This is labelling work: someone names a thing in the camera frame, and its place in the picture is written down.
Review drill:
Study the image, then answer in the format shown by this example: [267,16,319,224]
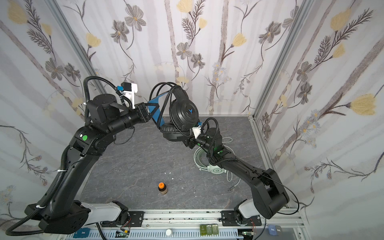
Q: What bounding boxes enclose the black blue headphones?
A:
[147,82,199,142]

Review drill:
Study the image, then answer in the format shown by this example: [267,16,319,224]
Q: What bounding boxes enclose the corner aluminium profile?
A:
[252,0,315,119]
[44,0,120,118]

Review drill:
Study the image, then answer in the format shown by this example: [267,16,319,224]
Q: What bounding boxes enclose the blue box on rail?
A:
[73,228,91,239]

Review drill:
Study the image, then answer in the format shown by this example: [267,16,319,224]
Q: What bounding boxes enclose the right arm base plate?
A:
[220,210,263,227]

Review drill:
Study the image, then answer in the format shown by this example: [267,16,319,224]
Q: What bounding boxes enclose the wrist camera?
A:
[117,82,138,105]
[192,122,203,139]

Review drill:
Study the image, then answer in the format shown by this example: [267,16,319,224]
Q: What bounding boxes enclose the left corner aluminium profile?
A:
[44,0,120,118]

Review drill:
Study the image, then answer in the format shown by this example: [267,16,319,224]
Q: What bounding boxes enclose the black corrugated left conduit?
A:
[6,76,133,237]

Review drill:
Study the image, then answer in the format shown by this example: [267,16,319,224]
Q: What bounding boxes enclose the aluminium mounting rail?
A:
[56,210,310,240]

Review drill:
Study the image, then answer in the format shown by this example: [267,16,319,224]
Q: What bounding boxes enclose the white round cap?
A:
[166,229,173,237]

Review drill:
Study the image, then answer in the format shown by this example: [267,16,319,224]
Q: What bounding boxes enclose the blue grey box right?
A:
[268,225,282,236]

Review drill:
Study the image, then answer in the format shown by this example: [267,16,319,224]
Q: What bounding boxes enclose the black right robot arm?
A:
[183,128,290,219]

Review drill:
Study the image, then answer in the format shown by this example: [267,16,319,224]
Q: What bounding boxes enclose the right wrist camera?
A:
[192,122,203,139]

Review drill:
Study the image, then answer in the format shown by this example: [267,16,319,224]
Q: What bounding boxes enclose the mint green headphones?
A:
[194,148,227,175]

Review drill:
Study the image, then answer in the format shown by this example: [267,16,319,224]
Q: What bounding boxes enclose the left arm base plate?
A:
[100,210,145,228]

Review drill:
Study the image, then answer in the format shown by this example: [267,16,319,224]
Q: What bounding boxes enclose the right corner aluminium profile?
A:
[252,0,315,119]

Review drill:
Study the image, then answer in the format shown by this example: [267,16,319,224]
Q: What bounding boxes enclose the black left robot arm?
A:
[25,94,151,235]

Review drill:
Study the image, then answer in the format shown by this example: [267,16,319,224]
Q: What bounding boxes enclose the small orange cap bottle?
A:
[158,183,168,195]

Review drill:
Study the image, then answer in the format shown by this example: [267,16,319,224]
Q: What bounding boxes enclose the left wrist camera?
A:
[117,82,138,105]

